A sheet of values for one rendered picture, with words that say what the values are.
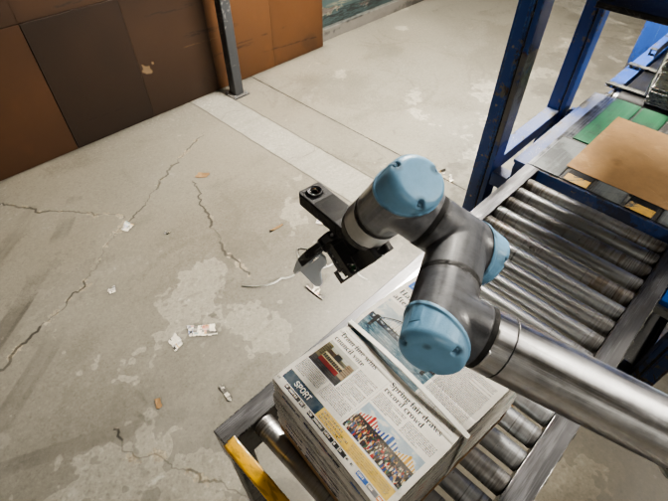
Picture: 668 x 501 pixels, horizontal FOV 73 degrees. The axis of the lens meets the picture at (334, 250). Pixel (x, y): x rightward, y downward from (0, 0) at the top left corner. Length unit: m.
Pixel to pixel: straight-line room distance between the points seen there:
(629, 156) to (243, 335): 1.70
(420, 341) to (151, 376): 1.75
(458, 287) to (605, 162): 1.44
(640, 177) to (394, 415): 1.35
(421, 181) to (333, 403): 0.42
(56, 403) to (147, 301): 0.56
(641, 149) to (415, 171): 1.57
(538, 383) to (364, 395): 0.36
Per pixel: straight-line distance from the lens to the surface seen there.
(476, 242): 0.57
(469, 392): 0.85
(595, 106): 2.26
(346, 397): 0.81
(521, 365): 0.52
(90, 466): 2.06
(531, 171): 1.74
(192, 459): 1.93
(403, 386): 0.83
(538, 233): 1.51
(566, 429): 1.15
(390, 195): 0.53
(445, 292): 0.50
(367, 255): 0.67
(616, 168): 1.90
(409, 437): 0.79
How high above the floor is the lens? 1.76
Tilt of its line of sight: 47 degrees down
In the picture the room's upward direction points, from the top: straight up
